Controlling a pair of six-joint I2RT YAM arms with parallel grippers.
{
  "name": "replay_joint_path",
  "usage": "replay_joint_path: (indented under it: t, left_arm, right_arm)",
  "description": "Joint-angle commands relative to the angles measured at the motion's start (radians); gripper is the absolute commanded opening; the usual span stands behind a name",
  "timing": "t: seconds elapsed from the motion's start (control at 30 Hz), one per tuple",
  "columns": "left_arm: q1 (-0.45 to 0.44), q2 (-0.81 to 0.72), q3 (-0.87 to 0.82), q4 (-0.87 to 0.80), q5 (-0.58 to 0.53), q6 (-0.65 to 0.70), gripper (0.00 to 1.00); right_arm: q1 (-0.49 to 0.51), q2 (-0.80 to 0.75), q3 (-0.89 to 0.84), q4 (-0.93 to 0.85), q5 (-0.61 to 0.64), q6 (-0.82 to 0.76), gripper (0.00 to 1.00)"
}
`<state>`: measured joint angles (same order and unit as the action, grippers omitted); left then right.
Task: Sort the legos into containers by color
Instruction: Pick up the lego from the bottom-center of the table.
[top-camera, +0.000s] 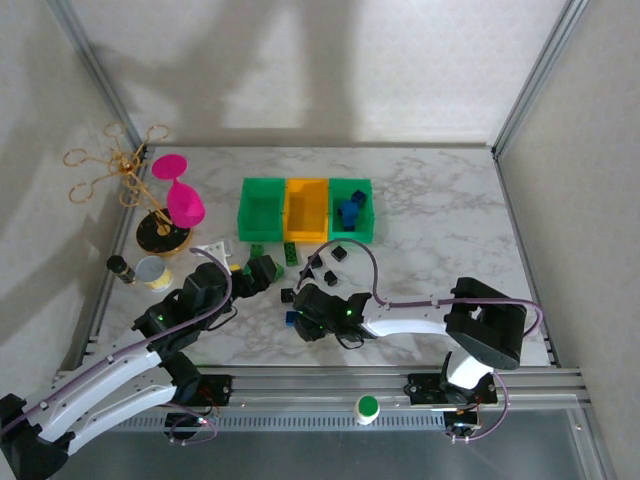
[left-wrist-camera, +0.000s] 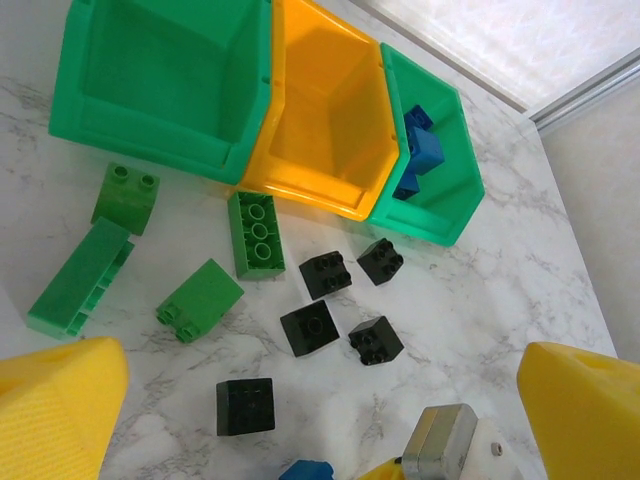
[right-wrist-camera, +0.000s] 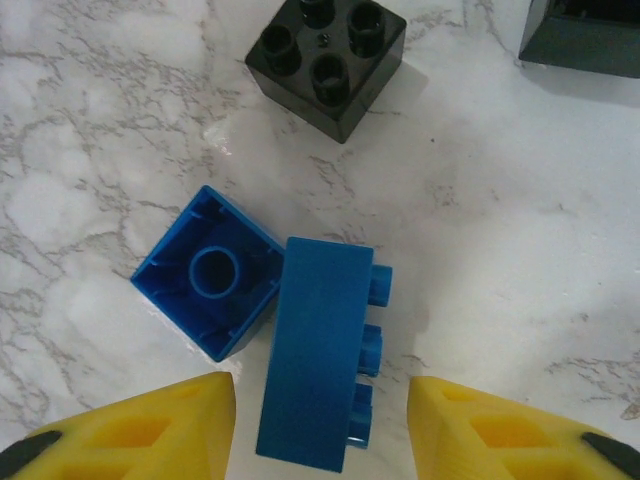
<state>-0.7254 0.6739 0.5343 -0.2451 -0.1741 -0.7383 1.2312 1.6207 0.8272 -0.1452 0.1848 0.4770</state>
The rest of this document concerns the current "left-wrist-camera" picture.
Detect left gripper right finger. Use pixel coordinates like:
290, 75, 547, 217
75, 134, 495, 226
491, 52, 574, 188
516, 341, 640, 480

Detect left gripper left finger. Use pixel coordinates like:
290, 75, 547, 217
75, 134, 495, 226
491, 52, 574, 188
0, 336, 130, 480

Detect blue lego brick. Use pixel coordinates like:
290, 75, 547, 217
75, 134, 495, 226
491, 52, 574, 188
407, 125, 446, 176
391, 168, 422, 203
278, 458, 335, 480
402, 103, 435, 134

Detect black square lego brick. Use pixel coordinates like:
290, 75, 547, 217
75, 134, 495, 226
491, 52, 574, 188
298, 250, 354, 301
347, 315, 405, 367
356, 237, 405, 287
279, 299, 340, 359
215, 377, 277, 437

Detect long green lego brick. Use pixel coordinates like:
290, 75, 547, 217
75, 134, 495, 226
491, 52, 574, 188
227, 190, 286, 281
27, 216, 136, 341

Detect small green lego brick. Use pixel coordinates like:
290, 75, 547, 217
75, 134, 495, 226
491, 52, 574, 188
90, 162, 162, 237
155, 258, 246, 345

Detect green plastic storage bin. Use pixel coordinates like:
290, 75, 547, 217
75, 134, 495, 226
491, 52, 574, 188
48, 0, 275, 184
367, 42, 486, 247

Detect yellow plastic storage bin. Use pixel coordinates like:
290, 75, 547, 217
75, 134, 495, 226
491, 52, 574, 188
243, 0, 401, 223

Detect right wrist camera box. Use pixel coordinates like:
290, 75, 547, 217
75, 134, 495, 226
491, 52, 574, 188
401, 403, 526, 480

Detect aluminium frame post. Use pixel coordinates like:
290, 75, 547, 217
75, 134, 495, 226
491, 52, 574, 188
528, 49, 640, 132

